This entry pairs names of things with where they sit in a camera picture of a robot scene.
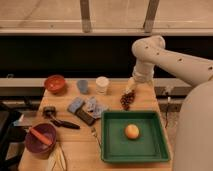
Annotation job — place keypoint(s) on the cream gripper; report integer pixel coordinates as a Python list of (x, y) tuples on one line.
[(131, 85)]

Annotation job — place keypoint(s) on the black chair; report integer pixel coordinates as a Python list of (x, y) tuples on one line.
[(9, 134)]

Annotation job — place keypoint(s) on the purple bowl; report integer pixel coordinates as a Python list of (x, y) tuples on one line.
[(34, 145)]

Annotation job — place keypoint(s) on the black handled brush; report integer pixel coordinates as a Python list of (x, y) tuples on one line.
[(49, 112)]

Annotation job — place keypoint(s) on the blue sponge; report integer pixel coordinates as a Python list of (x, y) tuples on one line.
[(76, 104)]

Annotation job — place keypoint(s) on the yellow corn husk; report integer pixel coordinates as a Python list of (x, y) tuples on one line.
[(56, 158)]

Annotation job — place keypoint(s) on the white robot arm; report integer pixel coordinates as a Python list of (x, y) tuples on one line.
[(194, 137)]

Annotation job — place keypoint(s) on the orange carrot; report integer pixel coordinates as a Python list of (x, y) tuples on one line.
[(40, 137)]

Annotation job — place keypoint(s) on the orange fruit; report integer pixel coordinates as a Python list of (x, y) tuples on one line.
[(132, 131)]

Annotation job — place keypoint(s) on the green plastic tray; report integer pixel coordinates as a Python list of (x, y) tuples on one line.
[(116, 147)]

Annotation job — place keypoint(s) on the blue crumpled cloth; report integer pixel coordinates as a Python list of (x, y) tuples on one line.
[(95, 108)]

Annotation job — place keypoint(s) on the small metal fork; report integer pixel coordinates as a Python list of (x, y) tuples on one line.
[(94, 133)]

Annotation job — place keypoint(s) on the red bowl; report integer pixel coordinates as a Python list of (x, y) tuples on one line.
[(54, 83)]

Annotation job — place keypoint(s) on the dark board eraser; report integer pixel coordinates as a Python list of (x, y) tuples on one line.
[(89, 120)]

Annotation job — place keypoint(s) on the bunch of dark grapes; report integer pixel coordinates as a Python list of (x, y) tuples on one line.
[(127, 99)]

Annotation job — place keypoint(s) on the white cup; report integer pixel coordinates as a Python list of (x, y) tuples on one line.
[(102, 84)]

